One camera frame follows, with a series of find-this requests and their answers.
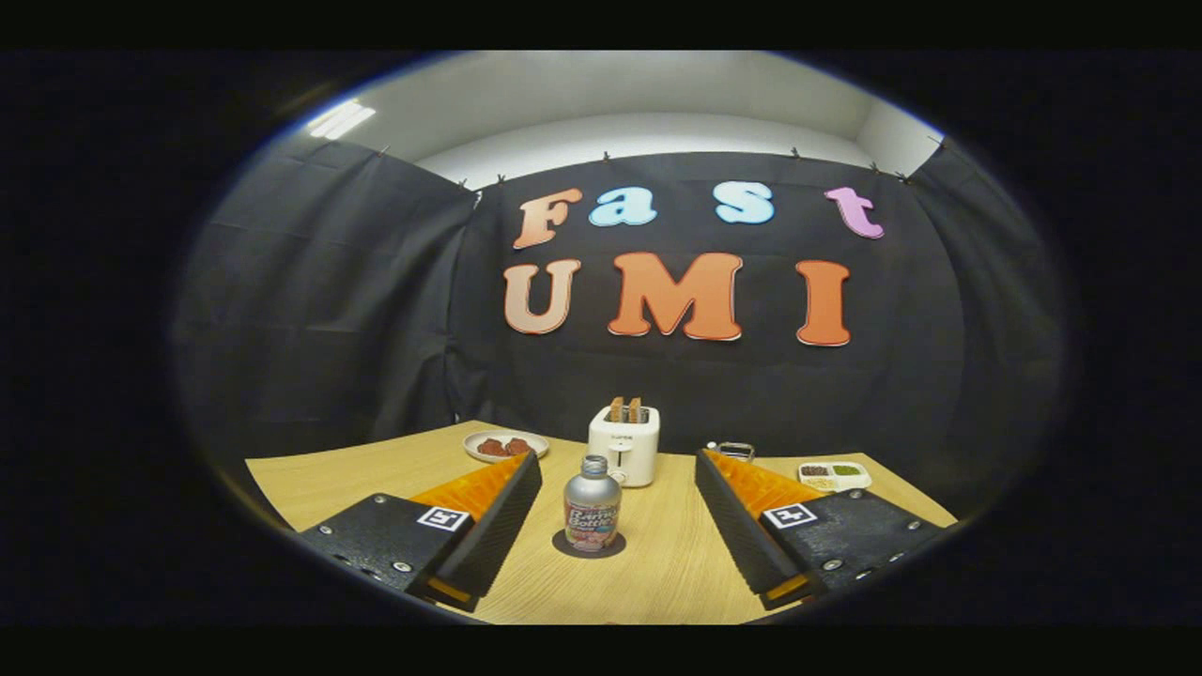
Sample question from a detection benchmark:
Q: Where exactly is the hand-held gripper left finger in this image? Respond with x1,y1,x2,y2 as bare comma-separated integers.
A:
299,451,545,614

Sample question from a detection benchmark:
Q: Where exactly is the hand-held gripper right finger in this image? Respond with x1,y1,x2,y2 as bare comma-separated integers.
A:
693,449,945,611

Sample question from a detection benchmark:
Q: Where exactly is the dark brown round coaster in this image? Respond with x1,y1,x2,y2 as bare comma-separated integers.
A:
552,529,627,560

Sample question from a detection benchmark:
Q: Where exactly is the silver juice bottle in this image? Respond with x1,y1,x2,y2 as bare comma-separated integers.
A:
563,455,623,553

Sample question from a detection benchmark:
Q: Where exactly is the wooden table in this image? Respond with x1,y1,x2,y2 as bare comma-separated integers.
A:
244,420,959,625

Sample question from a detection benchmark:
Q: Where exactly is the white round plate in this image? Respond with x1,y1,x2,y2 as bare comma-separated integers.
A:
463,429,550,464

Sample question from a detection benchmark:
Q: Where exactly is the white divided condiment tray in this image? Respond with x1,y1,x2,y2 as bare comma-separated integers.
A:
797,461,872,493

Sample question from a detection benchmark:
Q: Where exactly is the white toaster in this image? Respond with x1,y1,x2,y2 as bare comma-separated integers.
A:
589,406,661,488

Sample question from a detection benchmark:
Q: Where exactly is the black backdrop cloth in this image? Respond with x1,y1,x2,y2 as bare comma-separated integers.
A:
174,131,1062,517

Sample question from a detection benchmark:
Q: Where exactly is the striped ceiling light fixture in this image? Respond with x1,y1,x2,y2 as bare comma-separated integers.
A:
308,99,377,140

